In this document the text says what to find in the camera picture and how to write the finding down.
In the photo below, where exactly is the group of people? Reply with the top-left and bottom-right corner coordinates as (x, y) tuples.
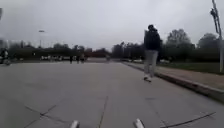
(68, 53), (86, 65)

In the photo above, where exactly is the grey paved square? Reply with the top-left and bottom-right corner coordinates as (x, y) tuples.
(0, 59), (224, 128)

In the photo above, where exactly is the person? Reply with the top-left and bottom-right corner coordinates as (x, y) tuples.
(142, 24), (162, 83)

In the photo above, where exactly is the robot's own part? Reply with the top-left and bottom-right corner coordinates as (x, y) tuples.
(69, 120), (80, 128)
(133, 118), (146, 128)

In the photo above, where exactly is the row of trees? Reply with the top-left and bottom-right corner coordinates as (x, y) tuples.
(111, 28), (222, 63)

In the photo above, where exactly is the street lamp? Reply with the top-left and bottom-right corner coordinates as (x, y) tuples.
(37, 29), (46, 49)

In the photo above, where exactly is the grey stone kerb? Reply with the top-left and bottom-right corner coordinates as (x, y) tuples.
(121, 61), (224, 103)

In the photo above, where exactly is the grass strip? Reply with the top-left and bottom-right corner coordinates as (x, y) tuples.
(156, 61), (224, 75)

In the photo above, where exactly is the brownish side path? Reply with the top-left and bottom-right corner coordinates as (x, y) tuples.
(128, 61), (224, 91)

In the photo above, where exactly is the pale pole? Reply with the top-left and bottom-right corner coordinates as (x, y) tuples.
(210, 0), (224, 73)

